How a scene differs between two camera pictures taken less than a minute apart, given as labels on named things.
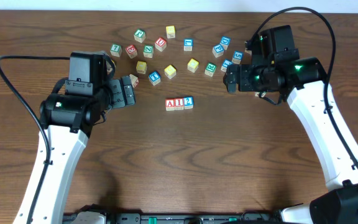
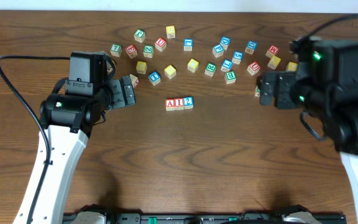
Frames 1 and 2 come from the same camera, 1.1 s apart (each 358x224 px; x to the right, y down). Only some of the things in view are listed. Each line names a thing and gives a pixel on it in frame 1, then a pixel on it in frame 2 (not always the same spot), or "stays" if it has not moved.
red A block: (169, 104) stays
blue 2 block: (188, 102) stays
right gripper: (245, 84) -> (284, 79)
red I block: (179, 103) stays
